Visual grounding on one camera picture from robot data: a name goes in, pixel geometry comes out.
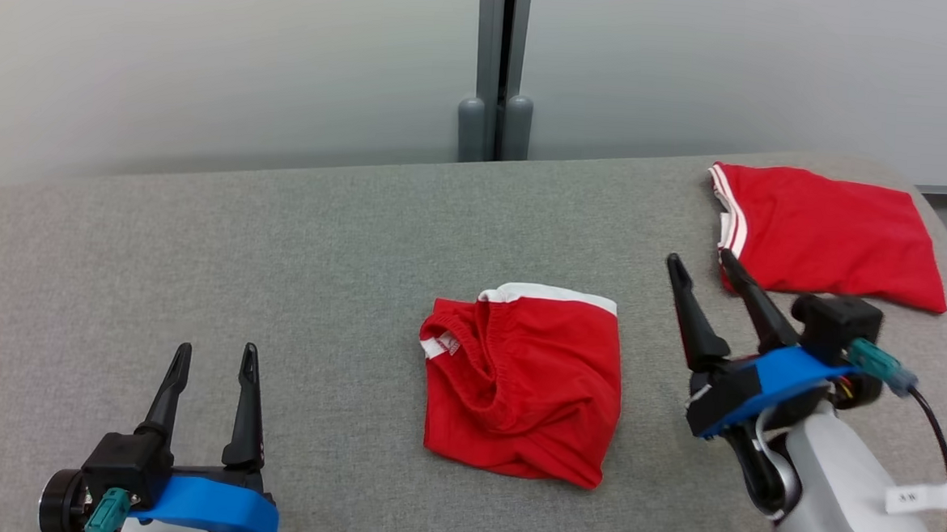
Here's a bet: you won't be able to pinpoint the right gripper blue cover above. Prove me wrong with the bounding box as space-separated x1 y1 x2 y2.
657 245 860 447

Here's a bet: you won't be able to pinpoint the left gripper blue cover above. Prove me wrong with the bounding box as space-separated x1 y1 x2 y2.
125 337 289 532

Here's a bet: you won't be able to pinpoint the red jersey white sleeves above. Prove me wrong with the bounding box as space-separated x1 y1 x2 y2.
703 161 947 314

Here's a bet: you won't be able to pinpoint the red shorts white stripe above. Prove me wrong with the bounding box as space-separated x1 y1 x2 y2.
412 277 629 492

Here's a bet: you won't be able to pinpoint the teal left camera connector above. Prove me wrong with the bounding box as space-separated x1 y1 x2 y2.
85 485 132 532

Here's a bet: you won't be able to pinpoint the teal camera connector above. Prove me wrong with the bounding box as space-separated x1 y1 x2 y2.
85 485 132 532
846 338 920 397

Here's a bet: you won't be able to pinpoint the teal right camera connector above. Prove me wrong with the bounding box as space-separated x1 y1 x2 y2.
846 338 920 397

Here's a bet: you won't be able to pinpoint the white cable label tag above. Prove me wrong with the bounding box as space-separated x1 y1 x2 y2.
885 480 947 517

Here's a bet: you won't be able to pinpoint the grey rounded post foot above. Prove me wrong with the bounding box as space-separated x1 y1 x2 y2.
456 95 488 164
501 94 534 163

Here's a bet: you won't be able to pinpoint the grey partition post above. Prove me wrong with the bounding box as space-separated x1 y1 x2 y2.
471 0 534 164

